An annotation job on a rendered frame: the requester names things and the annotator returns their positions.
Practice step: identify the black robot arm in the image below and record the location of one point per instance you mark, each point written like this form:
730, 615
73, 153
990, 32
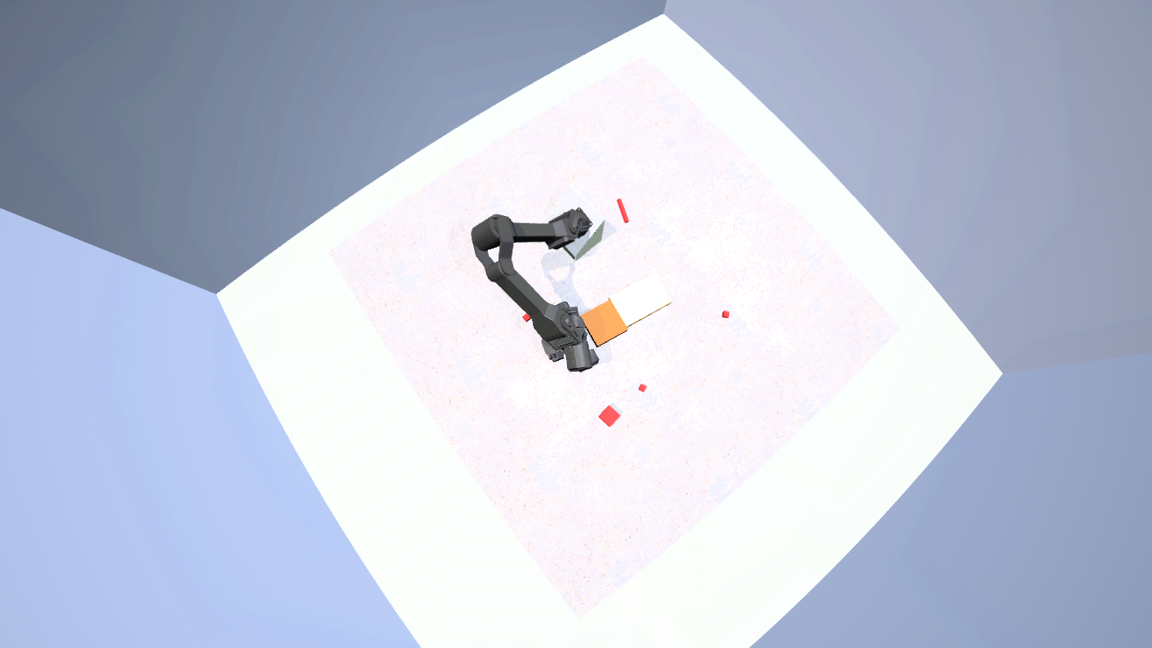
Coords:
561, 330

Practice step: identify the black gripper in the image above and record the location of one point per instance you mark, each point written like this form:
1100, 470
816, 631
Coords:
593, 355

